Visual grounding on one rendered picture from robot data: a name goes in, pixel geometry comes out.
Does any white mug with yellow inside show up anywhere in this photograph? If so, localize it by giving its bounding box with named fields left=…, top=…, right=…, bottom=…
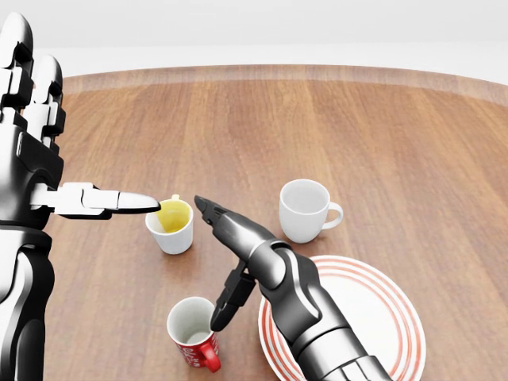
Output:
left=144, top=194, right=194, bottom=256

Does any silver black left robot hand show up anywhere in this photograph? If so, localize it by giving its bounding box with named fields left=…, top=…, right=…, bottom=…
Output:
left=0, top=11, right=162, bottom=236

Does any red mug with white print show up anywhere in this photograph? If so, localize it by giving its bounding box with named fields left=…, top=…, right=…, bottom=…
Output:
left=166, top=296, right=222, bottom=374

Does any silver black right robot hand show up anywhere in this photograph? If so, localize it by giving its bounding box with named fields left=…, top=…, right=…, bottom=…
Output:
left=194, top=194, right=347, bottom=347

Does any plain white mug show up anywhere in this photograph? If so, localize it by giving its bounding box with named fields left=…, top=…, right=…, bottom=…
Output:
left=279, top=179, right=344, bottom=244

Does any white plate with red rings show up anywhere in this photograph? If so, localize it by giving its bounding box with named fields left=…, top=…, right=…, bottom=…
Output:
left=257, top=255, right=427, bottom=379

